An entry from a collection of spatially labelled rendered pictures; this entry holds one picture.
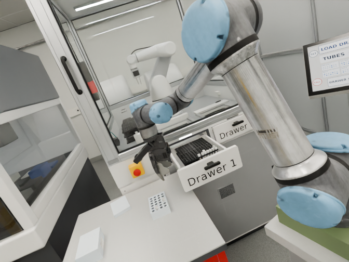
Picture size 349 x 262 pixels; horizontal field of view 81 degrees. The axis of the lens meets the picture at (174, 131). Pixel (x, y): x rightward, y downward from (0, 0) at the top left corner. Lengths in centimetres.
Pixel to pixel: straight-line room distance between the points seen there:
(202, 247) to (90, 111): 81
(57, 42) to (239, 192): 135
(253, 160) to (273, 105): 103
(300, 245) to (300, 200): 28
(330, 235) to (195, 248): 39
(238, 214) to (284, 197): 111
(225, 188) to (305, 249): 78
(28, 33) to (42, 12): 355
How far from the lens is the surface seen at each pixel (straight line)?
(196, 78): 70
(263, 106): 45
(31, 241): 117
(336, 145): 60
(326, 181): 51
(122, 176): 123
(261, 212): 171
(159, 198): 102
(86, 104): 114
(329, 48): 141
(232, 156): 96
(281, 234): 79
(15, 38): 483
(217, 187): 142
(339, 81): 132
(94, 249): 94
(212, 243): 80
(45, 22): 119
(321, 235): 73
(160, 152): 86
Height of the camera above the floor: 135
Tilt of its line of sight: 17 degrees down
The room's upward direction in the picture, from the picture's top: 20 degrees counter-clockwise
